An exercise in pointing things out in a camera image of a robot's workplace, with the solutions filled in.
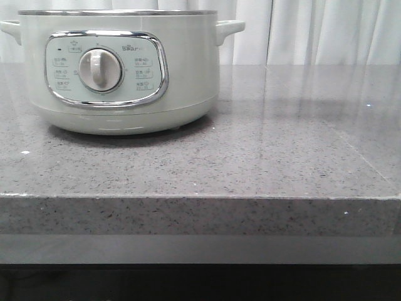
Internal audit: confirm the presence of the pale green electric pot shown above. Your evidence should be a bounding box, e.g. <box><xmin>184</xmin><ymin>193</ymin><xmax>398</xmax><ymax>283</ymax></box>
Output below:
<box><xmin>1</xmin><ymin>9</ymin><xmax>245</xmax><ymax>135</ymax></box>

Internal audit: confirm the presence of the white curtain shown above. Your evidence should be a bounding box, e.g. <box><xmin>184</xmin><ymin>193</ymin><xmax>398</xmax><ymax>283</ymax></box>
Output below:
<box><xmin>1</xmin><ymin>1</ymin><xmax>400</xmax><ymax>65</ymax></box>

